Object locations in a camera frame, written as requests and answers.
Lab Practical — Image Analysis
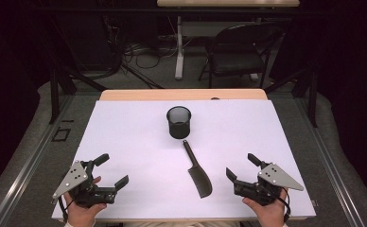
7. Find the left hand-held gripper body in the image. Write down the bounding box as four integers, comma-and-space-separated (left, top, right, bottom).
51, 159, 117, 209

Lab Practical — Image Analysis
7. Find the black comb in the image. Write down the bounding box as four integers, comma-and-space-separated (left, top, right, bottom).
182, 139, 214, 200

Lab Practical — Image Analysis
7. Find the metal floor rail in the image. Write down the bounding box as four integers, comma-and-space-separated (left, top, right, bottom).
0, 94, 76, 227
293, 94, 366, 227

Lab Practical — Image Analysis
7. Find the person's right hand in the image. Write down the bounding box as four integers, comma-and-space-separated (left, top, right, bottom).
241, 187, 289, 227

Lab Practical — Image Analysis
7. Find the bundle of floor cables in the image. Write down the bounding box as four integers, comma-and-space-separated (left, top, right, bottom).
120, 32, 180, 71

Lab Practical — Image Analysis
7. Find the person's left hand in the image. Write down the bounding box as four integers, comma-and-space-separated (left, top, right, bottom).
62, 175, 108, 227

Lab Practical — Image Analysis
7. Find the black metal stand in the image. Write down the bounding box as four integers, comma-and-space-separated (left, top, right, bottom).
263, 67, 319, 129
47, 61, 110, 125

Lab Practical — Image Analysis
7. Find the white desk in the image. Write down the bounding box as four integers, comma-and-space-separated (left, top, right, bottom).
156, 0, 301, 81

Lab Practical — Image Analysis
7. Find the black mesh pen cup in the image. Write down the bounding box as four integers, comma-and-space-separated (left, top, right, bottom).
166, 105, 193, 140

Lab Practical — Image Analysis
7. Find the black folding chair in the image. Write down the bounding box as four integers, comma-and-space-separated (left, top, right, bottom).
198, 23, 284, 90

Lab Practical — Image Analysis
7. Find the white table mat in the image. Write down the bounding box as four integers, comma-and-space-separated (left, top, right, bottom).
51, 99, 317, 221

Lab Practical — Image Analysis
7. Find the wooden table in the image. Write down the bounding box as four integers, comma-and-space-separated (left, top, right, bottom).
95, 88, 308, 222

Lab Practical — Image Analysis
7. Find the right hand-held gripper cable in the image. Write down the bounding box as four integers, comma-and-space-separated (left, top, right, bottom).
268, 185, 292, 223

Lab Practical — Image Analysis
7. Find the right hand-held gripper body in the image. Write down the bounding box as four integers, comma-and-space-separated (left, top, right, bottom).
233, 163, 306, 208

